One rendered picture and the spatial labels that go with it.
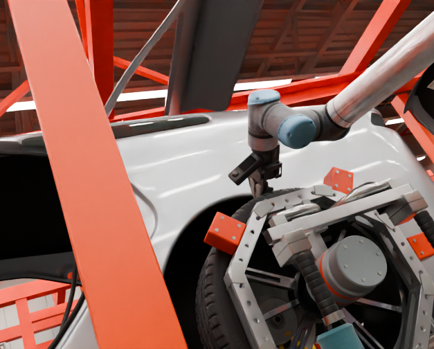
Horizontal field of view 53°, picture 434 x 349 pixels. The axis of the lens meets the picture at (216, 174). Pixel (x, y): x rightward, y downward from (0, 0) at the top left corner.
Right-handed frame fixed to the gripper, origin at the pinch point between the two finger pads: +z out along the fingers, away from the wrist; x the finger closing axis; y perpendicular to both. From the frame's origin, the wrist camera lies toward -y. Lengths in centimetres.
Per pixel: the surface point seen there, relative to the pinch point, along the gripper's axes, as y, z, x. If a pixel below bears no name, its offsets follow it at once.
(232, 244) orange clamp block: -20.9, -7.1, -20.4
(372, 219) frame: 21.9, -2.3, -28.4
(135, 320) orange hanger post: -53, -15, -36
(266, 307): -3.4, 37.8, -12.2
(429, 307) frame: 20, 10, -53
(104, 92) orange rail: 17, 60, 262
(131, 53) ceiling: 220, 221, 833
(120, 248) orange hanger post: -50, -22, -23
